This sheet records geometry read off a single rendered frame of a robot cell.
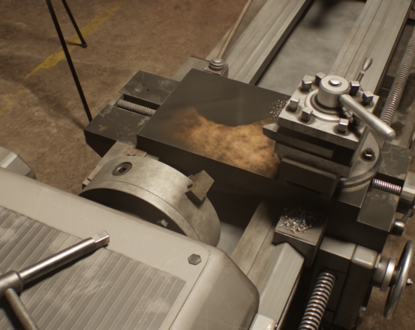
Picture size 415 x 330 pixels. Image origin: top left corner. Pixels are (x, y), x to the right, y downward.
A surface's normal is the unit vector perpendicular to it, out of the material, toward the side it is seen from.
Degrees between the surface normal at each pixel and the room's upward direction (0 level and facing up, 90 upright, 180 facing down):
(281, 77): 7
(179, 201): 35
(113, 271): 0
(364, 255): 0
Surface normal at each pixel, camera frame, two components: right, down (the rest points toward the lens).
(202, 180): 0.60, -0.37
